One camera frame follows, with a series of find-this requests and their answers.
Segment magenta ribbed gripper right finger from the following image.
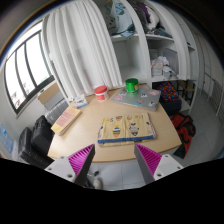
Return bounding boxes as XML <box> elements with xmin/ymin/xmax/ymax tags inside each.
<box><xmin>134</xmin><ymin>144</ymin><xmax>183</xmax><ymax>184</ymax></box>

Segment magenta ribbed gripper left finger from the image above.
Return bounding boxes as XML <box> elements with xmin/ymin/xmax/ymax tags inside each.
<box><xmin>46</xmin><ymin>144</ymin><xmax>95</xmax><ymax>186</ymax></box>

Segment yellow patterned towel blue border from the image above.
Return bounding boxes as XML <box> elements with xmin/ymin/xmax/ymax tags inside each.
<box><xmin>98</xmin><ymin>112</ymin><xmax>156</xmax><ymax>147</ymax></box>

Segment black bag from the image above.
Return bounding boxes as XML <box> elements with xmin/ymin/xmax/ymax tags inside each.
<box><xmin>18</xmin><ymin>127</ymin><xmax>53</xmax><ymax>169</ymax></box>

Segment black suitcase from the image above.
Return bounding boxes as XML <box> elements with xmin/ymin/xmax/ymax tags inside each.
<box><xmin>31</xmin><ymin>115</ymin><xmax>54</xmax><ymax>155</ymax></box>

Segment red and black backpack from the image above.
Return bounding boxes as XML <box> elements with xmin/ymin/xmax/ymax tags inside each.
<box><xmin>172</xmin><ymin>113</ymin><xmax>196</xmax><ymax>159</ymax></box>

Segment white radiator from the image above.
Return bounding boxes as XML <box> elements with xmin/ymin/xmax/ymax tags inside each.
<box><xmin>45</xmin><ymin>99</ymin><xmax>68</xmax><ymax>125</ymax></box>

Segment silver laptop with stickers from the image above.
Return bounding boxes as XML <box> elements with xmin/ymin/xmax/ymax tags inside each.
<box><xmin>111</xmin><ymin>87</ymin><xmax>161</xmax><ymax>111</ymax></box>

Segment small illustrated card booklet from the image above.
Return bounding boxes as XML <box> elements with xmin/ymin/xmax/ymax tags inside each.
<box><xmin>70</xmin><ymin>94</ymin><xmax>88</xmax><ymax>109</ymax></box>

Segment dark bin of colourful balls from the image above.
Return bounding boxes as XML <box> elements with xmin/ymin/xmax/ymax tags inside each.
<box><xmin>153</xmin><ymin>81</ymin><xmax>182</xmax><ymax>116</ymax></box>

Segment white jar red lid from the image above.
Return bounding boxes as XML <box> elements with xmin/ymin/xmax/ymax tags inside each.
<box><xmin>94</xmin><ymin>85</ymin><xmax>109</xmax><ymax>102</ymax></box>

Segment cardboard box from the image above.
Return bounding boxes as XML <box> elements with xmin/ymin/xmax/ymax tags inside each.
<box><xmin>38</xmin><ymin>81</ymin><xmax>64</xmax><ymax>110</ymax></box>

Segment green cylindrical container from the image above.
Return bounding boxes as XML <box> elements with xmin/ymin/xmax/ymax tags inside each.
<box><xmin>125</xmin><ymin>78</ymin><xmax>138</xmax><ymax>94</ymax></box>

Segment wooden stool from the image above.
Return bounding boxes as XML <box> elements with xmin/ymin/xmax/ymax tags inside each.
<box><xmin>177</xmin><ymin>80</ymin><xmax>195</xmax><ymax>104</ymax></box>

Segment clear plastic bags on shelf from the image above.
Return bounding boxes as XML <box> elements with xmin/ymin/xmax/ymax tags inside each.
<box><xmin>151</xmin><ymin>56</ymin><xmax>178</xmax><ymax>79</ymax></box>

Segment black framed window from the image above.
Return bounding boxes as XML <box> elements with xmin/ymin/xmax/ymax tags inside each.
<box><xmin>4</xmin><ymin>31</ymin><xmax>54</xmax><ymax>115</ymax></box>

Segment white shelving unit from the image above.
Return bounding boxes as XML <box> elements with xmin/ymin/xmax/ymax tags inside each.
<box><xmin>93</xmin><ymin>0</ymin><xmax>201</xmax><ymax>116</ymax></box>

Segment white curtain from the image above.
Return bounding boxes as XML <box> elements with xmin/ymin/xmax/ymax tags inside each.
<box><xmin>42</xmin><ymin>0</ymin><xmax>122</xmax><ymax>100</ymax></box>

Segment purple white clothes pile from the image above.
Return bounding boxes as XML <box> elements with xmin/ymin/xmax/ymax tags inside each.
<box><xmin>128</xmin><ymin>0</ymin><xmax>171</xmax><ymax>38</ymax></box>

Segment light blue clothes pile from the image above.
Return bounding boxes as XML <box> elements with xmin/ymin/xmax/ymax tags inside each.
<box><xmin>105</xmin><ymin>0</ymin><xmax>135</xmax><ymax>38</ymax></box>

